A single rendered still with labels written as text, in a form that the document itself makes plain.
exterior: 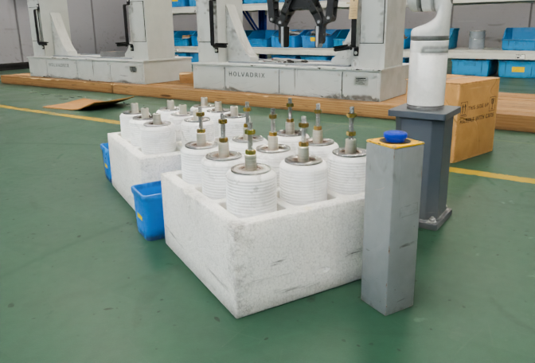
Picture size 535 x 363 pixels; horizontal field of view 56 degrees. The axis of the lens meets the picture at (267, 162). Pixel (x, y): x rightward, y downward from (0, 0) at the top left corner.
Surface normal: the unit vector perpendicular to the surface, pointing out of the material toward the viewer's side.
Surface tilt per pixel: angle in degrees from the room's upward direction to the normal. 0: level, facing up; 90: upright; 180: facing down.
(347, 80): 90
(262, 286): 90
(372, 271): 90
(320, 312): 0
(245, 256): 90
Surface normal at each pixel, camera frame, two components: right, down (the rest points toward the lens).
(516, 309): -0.01, -0.97
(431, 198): 0.18, 0.25
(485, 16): -0.57, 0.22
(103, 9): 0.82, 0.14
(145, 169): 0.48, 0.22
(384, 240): -0.87, 0.14
